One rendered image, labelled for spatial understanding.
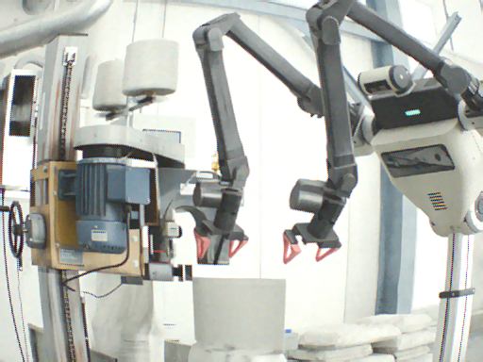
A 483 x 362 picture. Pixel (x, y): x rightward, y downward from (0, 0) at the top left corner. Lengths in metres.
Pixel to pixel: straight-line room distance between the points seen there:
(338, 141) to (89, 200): 0.69
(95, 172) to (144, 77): 0.30
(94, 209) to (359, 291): 6.22
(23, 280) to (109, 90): 2.77
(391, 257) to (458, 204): 6.16
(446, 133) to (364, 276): 6.22
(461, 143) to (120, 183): 0.91
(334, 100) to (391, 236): 6.59
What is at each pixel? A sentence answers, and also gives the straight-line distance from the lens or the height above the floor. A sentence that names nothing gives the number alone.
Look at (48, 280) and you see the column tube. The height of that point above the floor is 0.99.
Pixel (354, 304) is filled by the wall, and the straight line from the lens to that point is 8.24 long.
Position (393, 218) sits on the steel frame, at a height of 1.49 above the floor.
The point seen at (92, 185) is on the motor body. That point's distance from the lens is 2.23.
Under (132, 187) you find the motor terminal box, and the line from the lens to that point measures 2.18.
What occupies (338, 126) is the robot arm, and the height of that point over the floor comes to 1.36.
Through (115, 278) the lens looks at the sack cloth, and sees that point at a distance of 2.98.
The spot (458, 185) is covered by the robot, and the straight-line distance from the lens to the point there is 2.23.
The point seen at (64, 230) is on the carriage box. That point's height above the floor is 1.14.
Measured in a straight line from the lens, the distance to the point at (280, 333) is 2.13.
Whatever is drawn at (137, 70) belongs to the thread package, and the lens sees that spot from 2.34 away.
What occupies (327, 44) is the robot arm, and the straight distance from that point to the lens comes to 1.83.
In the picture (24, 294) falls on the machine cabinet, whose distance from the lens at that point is 5.17.
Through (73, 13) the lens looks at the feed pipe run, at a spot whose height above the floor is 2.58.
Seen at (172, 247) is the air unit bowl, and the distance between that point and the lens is 2.46.
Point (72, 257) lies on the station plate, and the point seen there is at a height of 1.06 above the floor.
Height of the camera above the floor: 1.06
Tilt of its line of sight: 6 degrees up
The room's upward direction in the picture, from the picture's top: straight up
